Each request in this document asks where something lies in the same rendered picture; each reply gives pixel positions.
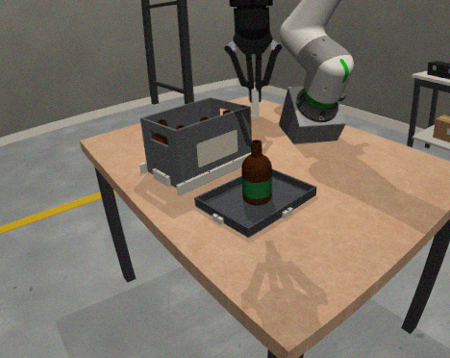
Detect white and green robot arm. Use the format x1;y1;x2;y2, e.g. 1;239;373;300
230;0;354;122

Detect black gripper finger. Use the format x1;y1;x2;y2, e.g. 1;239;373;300
224;39;256;117
255;39;282;117

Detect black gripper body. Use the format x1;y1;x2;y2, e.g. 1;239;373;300
233;8;272;54

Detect grey divided crate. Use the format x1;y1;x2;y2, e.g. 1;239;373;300
140;97;252;189

